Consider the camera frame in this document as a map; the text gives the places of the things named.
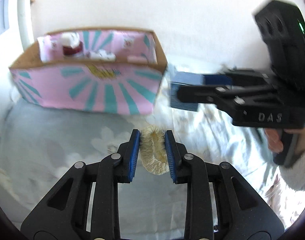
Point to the white black earphone pouch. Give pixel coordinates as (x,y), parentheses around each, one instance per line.
(102,55)

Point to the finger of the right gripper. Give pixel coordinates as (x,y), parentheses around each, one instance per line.
(217,79)
(205,94)

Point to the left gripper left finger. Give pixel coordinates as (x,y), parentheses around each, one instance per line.
(83,204)

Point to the pink lined cardboard box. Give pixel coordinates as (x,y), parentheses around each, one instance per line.
(127,86)

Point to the small blue box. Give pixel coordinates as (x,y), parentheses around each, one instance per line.
(178,82)

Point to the cream fluffy scrunchie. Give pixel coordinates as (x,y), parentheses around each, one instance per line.
(152,150)

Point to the red lid clear jar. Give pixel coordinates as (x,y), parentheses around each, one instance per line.
(73,52)

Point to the person's right hand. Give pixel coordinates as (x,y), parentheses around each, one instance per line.
(275,144)

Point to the white plug charger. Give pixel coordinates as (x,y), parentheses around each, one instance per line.
(70,39)

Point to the white door recessed handle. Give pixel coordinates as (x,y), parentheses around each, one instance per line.
(16,29)

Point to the floral bed sheet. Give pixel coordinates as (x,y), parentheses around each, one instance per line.
(38,145)

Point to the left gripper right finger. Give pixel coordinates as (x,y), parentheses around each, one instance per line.
(221,204)

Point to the white fluffy right sleeve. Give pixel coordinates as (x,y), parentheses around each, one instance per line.
(294,176)

